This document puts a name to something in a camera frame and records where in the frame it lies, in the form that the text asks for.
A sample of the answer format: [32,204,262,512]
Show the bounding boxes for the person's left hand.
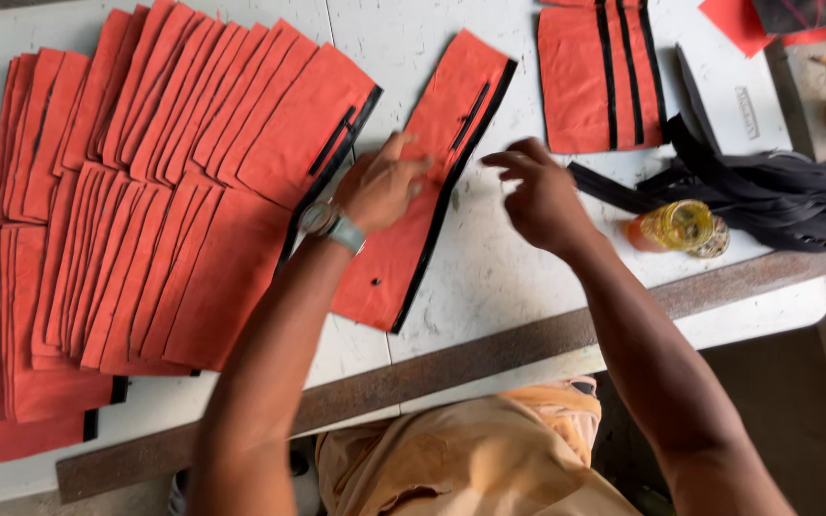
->
[333,132,433,235]

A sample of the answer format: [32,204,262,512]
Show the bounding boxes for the person's right hand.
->
[480,138,602,259]

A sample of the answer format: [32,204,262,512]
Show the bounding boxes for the red fabric piece black trim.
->
[330,29,519,335]

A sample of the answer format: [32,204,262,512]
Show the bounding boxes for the silver wristwatch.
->
[297,201,368,257]

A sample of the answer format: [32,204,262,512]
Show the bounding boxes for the red panels with black stripes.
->
[537,0,670,156]

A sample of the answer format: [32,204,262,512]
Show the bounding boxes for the yellow glue bottle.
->
[626,199,731,259]

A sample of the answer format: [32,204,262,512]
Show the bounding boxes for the rusty metal bar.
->
[56,251,826,505]

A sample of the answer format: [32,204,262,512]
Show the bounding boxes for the red fabric sheet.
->
[697,0,826,59]

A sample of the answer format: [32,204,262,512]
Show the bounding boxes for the spread pile of red panels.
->
[0,0,384,464]

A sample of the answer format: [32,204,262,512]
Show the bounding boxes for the person's tan clothing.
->
[315,376,645,516]

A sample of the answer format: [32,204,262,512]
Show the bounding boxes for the dark fabric sheet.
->
[750,0,826,36]

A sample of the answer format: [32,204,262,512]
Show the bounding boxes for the heap of black straps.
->
[568,113,826,253]

